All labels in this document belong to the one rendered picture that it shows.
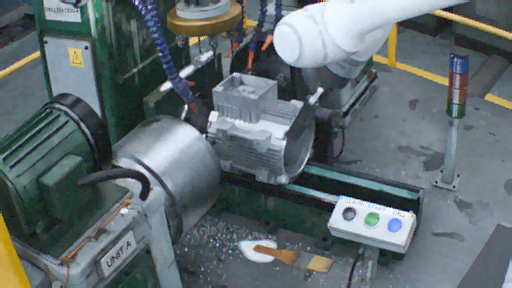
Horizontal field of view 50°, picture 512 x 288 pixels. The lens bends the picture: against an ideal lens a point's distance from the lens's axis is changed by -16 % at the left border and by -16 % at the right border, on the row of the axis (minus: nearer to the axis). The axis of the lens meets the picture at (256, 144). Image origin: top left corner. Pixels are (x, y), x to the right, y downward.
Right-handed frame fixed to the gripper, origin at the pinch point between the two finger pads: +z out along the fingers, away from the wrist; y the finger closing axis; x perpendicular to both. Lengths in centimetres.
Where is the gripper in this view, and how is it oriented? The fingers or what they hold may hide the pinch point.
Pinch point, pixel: (297, 127)
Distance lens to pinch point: 143.5
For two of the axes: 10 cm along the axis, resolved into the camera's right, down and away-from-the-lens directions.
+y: -4.9, 5.0, -7.2
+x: 7.8, 6.1, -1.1
